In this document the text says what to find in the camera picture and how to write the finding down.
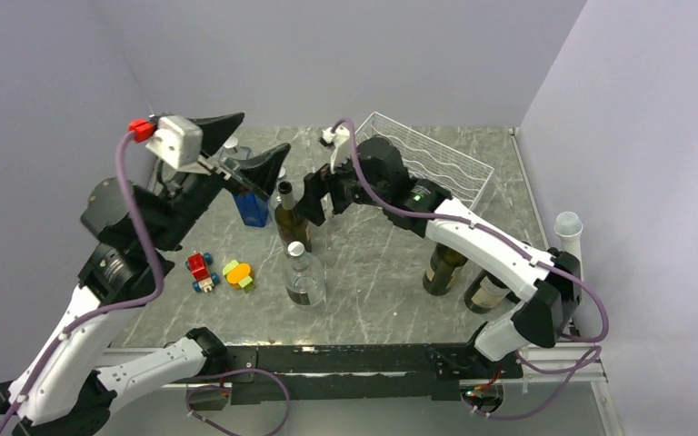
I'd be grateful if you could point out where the white wire wine rack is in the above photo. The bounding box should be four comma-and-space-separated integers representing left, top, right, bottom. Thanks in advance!
354, 112, 494, 211

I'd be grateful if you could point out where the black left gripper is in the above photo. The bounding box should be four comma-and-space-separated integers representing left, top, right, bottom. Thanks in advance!
149, 113, 291, 252

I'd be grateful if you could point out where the dark olive wine bottle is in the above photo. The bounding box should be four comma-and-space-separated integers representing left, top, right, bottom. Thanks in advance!
274, 181, 313, 253

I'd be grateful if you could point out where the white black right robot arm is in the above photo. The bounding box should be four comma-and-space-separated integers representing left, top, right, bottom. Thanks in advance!
297, 131, 582, 377

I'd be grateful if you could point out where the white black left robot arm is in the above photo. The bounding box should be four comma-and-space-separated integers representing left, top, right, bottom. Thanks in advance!
0, 113, 291, 435

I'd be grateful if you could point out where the small clear silver-cap bottle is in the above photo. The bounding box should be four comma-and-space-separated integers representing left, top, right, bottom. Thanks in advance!
268, 167, 286, 219

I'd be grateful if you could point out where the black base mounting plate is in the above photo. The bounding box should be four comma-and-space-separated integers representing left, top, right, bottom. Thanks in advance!
180, 343, 524, 405

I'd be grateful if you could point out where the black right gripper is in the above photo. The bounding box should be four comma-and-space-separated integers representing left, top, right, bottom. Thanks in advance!
293, 145, 388, 226

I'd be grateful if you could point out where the clear silver cap bottle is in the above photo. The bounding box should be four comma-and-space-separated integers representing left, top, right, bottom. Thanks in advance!
284, 242, 327, 308

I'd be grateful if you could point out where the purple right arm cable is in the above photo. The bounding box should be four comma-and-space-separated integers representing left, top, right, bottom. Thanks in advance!
331, 117, 610, 421

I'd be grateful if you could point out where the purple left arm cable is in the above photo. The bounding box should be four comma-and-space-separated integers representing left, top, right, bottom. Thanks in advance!
0, 119, 290, 436

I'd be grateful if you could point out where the orange green toy block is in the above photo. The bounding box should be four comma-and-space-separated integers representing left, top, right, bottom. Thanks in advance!
222, 260, 254, 292

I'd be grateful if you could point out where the blue water bottle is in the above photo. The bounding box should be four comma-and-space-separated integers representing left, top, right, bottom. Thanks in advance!
219, 136, 269, 228

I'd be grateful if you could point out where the green labelled wine bottle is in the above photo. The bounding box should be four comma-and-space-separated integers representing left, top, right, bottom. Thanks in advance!
464, 270, 520, 313

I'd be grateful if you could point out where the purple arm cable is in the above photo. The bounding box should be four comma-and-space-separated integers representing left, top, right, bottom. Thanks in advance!
331, 117, 610, 421
0, 119, 290, 436

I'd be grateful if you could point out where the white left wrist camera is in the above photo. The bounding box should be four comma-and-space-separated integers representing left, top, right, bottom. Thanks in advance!
145, 115, 207, 173

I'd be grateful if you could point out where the black microphone stand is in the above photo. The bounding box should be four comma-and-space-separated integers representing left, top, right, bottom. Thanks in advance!
554, 252, 582, 333

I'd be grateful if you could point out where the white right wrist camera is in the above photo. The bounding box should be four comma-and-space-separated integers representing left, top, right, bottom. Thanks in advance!
320, 125, 351, 173

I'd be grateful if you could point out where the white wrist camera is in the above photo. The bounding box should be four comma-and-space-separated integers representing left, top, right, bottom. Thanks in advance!
145, 115, 207, 173
320, 125, 351, 173

